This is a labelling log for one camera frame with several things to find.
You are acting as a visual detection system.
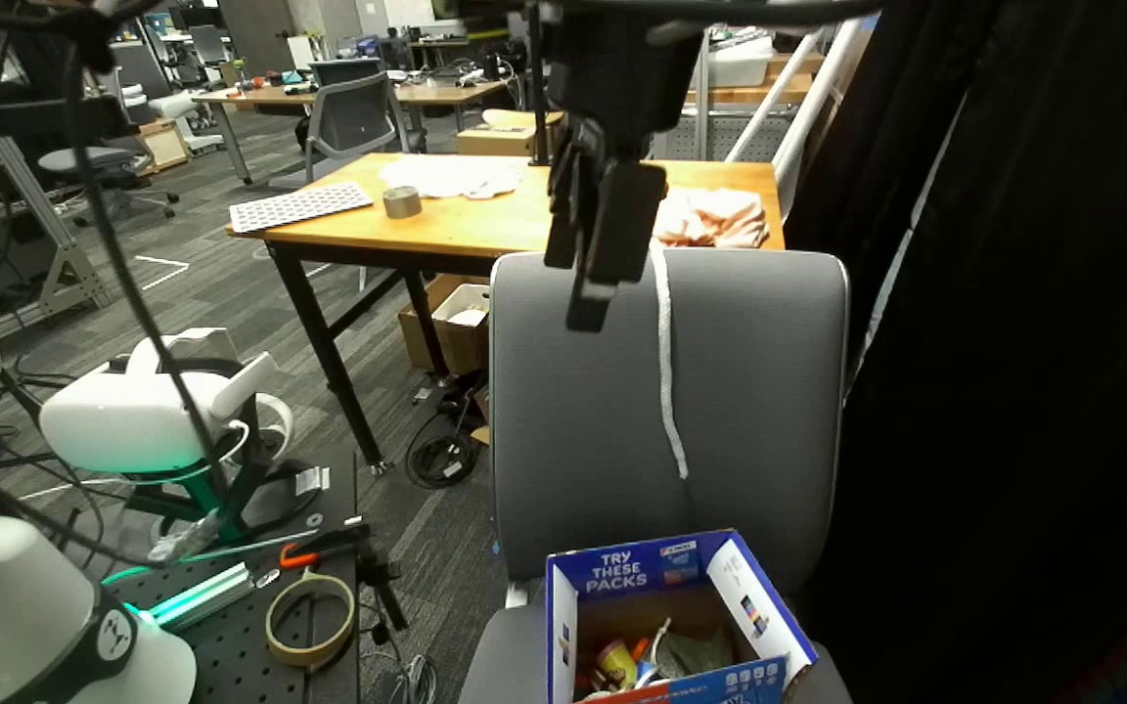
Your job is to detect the grey round stool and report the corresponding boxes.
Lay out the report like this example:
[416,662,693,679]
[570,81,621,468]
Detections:
[34,138,185,228]

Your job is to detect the black coiled floor cable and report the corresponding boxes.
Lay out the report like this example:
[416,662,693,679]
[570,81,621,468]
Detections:
[404,370,492,494]

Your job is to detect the green headset stand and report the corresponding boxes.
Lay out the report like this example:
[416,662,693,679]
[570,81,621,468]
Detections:
[115,451,280,554]

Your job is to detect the long wooden desk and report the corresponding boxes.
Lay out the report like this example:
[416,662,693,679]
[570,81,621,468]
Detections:
[190,74,517,186]

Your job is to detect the grey tape roll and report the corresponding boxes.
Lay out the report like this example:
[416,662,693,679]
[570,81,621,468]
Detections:
[381,179,428,223]

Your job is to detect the black hanging cable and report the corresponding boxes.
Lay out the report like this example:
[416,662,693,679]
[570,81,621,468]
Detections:
[59,34,231,489]

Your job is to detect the orange handled pliers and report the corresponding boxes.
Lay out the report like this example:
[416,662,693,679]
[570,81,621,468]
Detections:
[274,514,377,580]

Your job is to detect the pale green tube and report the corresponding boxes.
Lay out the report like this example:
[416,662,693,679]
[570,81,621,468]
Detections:
[142,561,263,635]

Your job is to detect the beige tape ring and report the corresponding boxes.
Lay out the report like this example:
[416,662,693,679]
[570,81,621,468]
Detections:
[258,566,365,675]

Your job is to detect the grey office chair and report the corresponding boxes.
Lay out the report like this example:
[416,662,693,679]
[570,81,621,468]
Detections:
[297,57,416,184]
[485,246,858,602]

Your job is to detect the wooden table with black legs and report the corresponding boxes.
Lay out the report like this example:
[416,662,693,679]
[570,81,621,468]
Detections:
[224,147,790,475]

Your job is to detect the black curtain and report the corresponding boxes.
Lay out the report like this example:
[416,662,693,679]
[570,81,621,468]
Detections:
[780,0,1127,704]

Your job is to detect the black perforated breadboard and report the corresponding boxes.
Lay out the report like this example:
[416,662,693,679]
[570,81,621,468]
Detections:
[102,544,377,704]

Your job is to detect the white belt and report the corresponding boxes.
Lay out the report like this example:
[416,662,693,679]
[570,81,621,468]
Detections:
[644,239,697,486]

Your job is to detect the small cardboard box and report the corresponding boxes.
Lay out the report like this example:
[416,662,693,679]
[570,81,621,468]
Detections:
[453,106,569,159]

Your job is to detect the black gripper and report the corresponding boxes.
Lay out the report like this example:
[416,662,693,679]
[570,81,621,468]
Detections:
[532,0,713,338]

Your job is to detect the blue cardboard box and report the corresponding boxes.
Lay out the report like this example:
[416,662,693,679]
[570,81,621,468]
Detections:
[541,525,822,704]

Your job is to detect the pink and white cloth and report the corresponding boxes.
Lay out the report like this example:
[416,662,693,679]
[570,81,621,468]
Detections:
[648,184,773,256]

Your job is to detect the white metal railing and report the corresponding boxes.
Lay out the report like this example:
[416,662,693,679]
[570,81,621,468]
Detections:
[715,13,883,209]

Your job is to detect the white paper sheet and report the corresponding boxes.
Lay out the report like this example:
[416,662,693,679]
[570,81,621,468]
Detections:
[377,154,532,205]

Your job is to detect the white keyboard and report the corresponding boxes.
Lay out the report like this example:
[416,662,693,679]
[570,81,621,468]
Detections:
[224,179,377,239]

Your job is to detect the yellow item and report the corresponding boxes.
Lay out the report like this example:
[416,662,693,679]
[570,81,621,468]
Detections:
[591,635,655,691]

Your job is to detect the brown cardboard box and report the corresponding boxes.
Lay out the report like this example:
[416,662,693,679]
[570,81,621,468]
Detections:
[394,270,496,385]

